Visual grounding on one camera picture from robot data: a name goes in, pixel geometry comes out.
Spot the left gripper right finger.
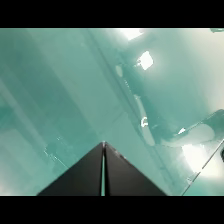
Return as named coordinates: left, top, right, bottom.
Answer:
left=104, top=141, right=167, bottom=197

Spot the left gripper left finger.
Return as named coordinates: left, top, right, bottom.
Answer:
left=37, top=142, right=104, bottom=197

